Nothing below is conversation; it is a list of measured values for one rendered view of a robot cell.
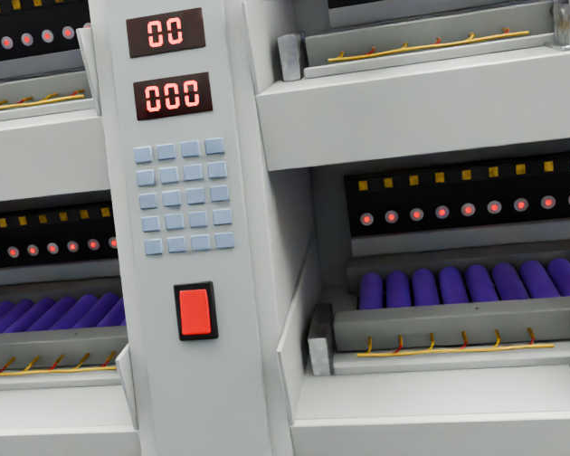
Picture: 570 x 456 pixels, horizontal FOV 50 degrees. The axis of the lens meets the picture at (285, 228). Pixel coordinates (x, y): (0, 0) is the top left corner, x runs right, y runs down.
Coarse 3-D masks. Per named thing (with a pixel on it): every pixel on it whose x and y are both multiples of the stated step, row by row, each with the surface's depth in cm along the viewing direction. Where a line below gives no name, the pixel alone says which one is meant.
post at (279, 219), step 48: (96, 0) 36; (240, 0) 34; (288, 0) 50; (96, 48) 36; (240, 48) 34; (240, 96) 35; (240, 144) 35; (288, 192) 42; (288, 240) 41; (288, 288) 39; (144, 384) 37; (144, 432) 37; (288, 432) 36
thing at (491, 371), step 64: (384, 192) 50; (448, 192) 49; (512, 192) 49; (384, 256) 51; (448, 256) 49; (512, 256) 48; (320, 320) 41; (384, 320) 41; (448, 320) 40; (512, 320) 39; (320, 384) 39; (384, 384) 38; (448, 384) 37; (512, 384) 36; (320, 448) 36; (384, 448) 35; (448, 448) 34; (512, 448) 34
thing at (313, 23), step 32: (320, 0) 53; (320, 32) 53; (384, 160) 53; (416, 160) 53; (448, 160) 52; (480, 160) 52; (96, 192) 58; (320, 192) 54; (320, 224) 54; (320, 256) 55; (352, 256) 54
